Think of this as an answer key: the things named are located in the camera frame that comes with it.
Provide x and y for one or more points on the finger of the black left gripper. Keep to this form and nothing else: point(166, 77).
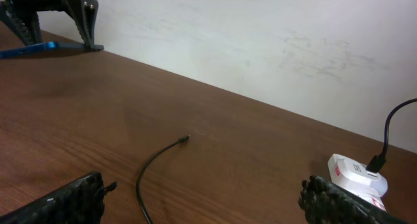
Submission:
point(84, 13)
point(24, 24)

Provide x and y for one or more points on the white power strip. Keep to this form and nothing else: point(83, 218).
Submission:
point(374, 198)

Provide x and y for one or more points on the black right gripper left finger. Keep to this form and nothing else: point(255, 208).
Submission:
point(79, 202)

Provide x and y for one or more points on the blue Galaxy smartphone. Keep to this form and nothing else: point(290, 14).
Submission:
point(46, 47)

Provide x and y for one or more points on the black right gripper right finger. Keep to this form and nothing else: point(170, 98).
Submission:
point(324, 202)

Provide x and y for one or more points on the white USB charger adapter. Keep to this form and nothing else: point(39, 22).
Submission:
point(353, 176)

